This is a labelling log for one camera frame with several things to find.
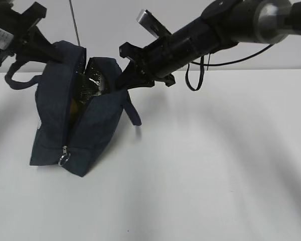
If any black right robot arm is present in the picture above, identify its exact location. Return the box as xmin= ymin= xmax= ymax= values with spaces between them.
xmin=116 ymin=1 xmax=301 ymax=89

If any dark blue lunch bag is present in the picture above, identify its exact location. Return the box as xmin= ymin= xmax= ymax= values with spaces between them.
xmin=5 ymin=41 xmax=141 ymax=177

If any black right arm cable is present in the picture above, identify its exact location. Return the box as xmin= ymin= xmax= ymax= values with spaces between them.
xmin=185 ymin=44 xmax=274 ymax=91

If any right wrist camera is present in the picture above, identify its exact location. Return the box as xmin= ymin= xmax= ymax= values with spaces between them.
xmin=136 ymin=9 xmax=171 ymax=39

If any yellow pear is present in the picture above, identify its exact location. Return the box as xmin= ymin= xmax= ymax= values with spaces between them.
xmin=70 ymin=99 xmax=80 ymax=125

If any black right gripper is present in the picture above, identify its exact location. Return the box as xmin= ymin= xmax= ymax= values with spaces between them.
xmin=115 ymin=42 xmax=176 ymax=90

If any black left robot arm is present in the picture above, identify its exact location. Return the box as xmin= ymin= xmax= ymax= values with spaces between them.
xmin=0 ymin=1 xmax=63 ymax=67

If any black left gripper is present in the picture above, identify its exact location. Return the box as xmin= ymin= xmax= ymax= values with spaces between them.
xmin=0 ymin=1 xmax=63 ymax=67

